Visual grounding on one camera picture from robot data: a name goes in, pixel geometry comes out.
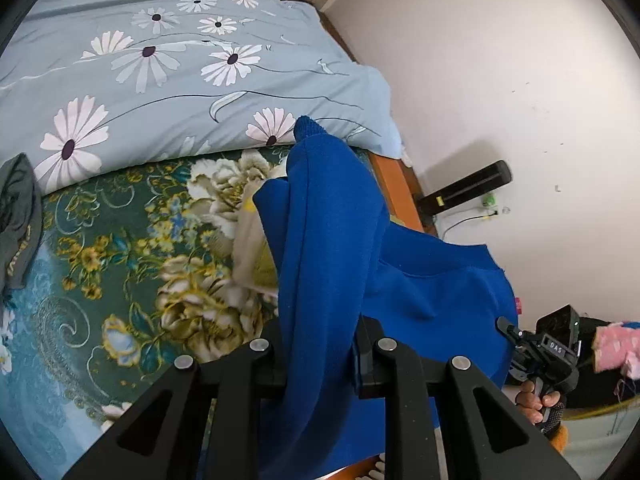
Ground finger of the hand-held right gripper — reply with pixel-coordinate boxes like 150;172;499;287
496;316;533;353

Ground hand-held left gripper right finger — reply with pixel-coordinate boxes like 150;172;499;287
352;315;581;480

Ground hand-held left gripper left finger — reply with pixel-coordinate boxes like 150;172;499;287
62;317;291;480

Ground blue sweater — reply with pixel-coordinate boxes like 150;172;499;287
252;116;516;480

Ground person's right hand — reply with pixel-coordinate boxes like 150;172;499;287
515;379;562;425

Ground pink plush garment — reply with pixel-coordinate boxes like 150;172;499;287
592;321;640;380

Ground beige folded cloth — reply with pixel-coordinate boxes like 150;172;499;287
232;170;291;296

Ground black rectangular device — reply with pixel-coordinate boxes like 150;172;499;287
417;160;513;216

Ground teal floral blanket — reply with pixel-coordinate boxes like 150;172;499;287
0;147;381;480

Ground grey-blue daisy print quilt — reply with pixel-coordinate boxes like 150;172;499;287
0;0;403;196

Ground grey t-shirt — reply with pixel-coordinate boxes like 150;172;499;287
0;152;43;291

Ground wooden bed frame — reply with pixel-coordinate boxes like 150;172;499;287
367;152;426;233

